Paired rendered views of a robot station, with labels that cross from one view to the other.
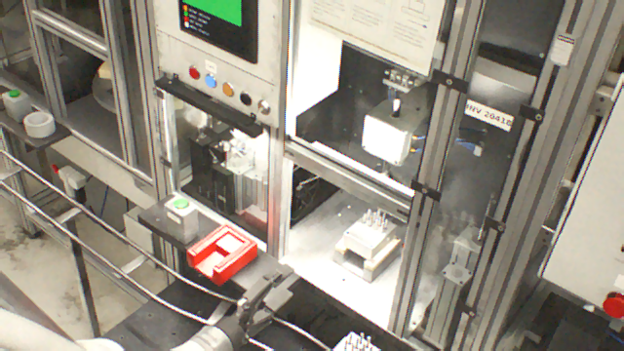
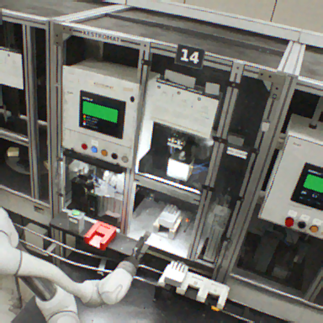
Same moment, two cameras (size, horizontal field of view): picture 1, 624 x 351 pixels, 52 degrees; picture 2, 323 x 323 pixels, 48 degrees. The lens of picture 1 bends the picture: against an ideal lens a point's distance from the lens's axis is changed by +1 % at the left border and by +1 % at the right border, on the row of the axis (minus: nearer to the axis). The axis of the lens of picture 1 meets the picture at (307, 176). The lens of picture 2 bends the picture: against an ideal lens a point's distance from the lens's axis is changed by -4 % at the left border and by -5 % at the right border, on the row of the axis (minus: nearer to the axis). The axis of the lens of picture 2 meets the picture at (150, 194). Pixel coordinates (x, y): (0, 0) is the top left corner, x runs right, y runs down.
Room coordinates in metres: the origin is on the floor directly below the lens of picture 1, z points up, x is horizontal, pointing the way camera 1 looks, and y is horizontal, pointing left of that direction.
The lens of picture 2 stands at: (-0.33, 0.49, 2.42)
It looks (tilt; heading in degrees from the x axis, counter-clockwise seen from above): 35 degrees down; 342
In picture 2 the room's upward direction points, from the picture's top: 9 degrees clockwise
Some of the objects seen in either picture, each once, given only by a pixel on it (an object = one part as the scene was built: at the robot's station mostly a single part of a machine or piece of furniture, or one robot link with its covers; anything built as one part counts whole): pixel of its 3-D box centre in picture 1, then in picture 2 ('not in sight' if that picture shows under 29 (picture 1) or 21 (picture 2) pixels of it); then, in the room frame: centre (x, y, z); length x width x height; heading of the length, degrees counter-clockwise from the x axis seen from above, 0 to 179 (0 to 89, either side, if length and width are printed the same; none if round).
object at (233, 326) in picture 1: (236, 327); (132, 261); (0.88, 0.13, 1.12); 0.09 x 0.07 x 0.08; 144
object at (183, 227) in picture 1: (184, 217); (76, 220); (1.38, 0.35, 0.97); 0.08 x 0.08 x 0.12; 54
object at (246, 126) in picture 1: (208, 101); (92, 160); (1.40, 0.27, 1.37); 0.36 x 0.04 x 0.04; 54
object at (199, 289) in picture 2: not in sight; (193, 289); (0.90, -0.24, 0.84); 0.36 x 0.14 x 0.10; 54
